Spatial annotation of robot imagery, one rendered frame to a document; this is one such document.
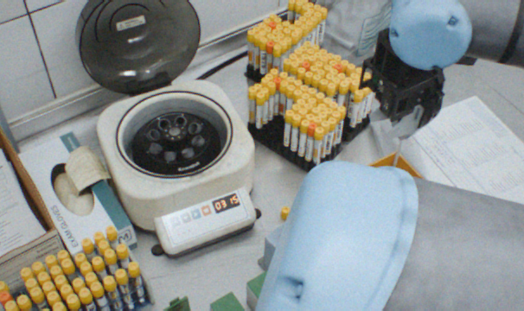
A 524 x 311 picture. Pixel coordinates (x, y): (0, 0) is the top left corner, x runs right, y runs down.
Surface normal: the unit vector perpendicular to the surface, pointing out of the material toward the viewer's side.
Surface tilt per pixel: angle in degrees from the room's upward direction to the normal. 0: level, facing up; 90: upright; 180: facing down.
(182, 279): 0
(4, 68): 90
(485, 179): 1
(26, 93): 90
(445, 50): 90
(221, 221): 25
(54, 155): 2
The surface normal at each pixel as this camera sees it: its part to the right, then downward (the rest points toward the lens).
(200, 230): 0.20, -0.28
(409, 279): -0.04, -0.29
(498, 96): 0.02, -0.64
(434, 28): -0.27, 0.71
